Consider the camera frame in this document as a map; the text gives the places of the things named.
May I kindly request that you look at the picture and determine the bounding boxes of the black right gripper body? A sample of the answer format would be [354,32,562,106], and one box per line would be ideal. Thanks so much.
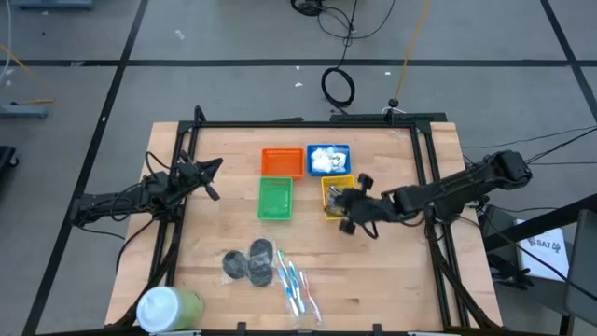
[339,174,391,234]

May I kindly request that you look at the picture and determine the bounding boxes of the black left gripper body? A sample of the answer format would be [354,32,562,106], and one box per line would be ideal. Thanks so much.
[179,149,222,203]

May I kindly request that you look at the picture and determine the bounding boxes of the white cotton bag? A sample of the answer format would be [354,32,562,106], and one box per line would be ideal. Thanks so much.
[311,147,333,173]

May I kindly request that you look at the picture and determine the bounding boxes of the green-bristled toothbrush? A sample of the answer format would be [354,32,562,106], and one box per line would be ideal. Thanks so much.
[277,249,292,282]

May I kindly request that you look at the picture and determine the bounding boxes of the blue toothbrush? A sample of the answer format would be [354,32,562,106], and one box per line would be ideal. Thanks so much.
[287,260,307,315]
[278,268,300,319]

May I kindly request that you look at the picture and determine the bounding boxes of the black round pad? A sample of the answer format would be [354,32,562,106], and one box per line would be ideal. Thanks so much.
[246,260,275,288]
[222,249,249,281]
[249,237,275,262]

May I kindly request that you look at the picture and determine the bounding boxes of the yellow plastic basket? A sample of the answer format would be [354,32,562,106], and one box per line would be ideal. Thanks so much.
[320,175,358,221]

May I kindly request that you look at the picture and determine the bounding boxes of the blue plastic basket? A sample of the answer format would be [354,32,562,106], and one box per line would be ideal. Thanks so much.
[306,143,352,177]

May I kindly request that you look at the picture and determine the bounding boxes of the green plastic basket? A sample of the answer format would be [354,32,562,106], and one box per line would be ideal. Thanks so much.
[257,175,294,221]

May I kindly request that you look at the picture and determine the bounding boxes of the orange plastic basket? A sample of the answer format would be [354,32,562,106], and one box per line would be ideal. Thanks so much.
[260,147,305,180]

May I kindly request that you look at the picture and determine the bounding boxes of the red toothbrush in bag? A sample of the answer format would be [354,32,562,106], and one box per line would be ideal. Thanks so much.
[299,270,324,324]

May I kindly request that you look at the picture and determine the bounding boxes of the green disinfecting wipes canister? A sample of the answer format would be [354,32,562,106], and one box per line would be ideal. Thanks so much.
[135,285,205,334]

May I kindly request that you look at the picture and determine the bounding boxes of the black metal beam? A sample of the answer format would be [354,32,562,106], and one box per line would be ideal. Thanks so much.
[482,192,597,252]

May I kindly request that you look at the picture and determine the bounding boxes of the grey table foot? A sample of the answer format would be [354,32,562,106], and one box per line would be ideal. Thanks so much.
[0,105,50,120]
[8,0,94,11]

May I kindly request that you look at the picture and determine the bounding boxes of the white cardboard box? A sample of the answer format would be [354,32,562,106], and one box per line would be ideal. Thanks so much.
[512,217,571,282]

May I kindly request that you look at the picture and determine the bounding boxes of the black floor object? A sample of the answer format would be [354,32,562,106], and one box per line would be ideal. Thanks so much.
[0,145,20,172]

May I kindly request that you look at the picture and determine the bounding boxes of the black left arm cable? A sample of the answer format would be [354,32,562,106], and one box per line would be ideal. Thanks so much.
[144,150,164,183]

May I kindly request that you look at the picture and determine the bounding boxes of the black metal table frame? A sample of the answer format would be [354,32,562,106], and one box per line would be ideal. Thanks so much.
[104,105,504,336]

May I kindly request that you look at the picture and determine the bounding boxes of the coiled black floor cable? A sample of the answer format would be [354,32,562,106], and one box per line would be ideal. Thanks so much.
[320,67,357,109]

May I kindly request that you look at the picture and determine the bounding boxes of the black hanging cable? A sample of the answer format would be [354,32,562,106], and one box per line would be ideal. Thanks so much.
[339,0,360,70]

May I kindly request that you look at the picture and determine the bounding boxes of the yellow hanging cable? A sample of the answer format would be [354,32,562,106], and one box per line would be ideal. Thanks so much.
[0,44,56,105]
[394,0,433,100]

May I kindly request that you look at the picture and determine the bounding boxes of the black floor cable loops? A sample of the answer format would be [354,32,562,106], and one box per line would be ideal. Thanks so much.
[289,0,397,41]

